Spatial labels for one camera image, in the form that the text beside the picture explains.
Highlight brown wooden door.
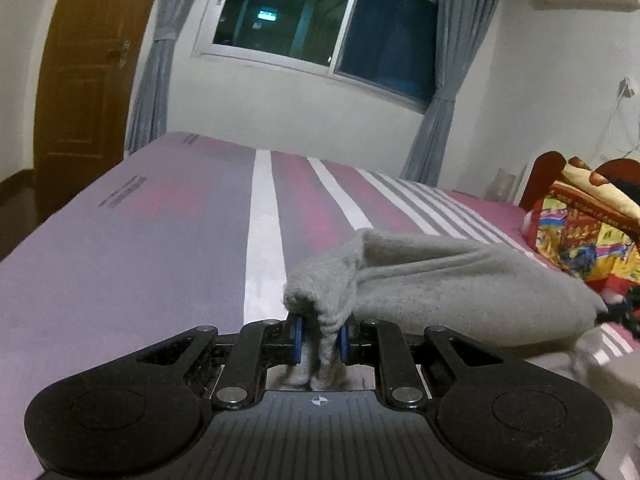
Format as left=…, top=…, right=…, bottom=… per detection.
left=34, top=0, right=154, bottom=218

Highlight grey curtain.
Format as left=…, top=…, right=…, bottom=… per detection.
left=125, top=0, right=195, bottom=155
left=401, top=0, right=499, bottom=186

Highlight left grey curtain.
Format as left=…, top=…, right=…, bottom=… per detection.
left=125, top=0, right=195, bottom=155

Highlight colourful red yellow blanket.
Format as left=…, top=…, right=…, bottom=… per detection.
left=522, top=156, right=639, bottom=304

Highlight white cable on wall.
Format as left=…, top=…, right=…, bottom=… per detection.
left=589, top=75, right=640, bottom=166

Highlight right grey curtain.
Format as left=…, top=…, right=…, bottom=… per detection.
left=401, top=0, right=499, bottom=186

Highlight red wooden headboard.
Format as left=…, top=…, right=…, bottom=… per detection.
left=513, top=151, right=639, bottom=211

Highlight grey fleece pants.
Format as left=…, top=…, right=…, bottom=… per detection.
left=276, top=229, right=625, bottom=391

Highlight striped pink grey bed sheet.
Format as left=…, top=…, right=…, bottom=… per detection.
left=0, top=130, right=640, bottom=480

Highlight white framed sliding window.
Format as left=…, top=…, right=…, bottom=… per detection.
left=195, top=0, right=437, bottom=107

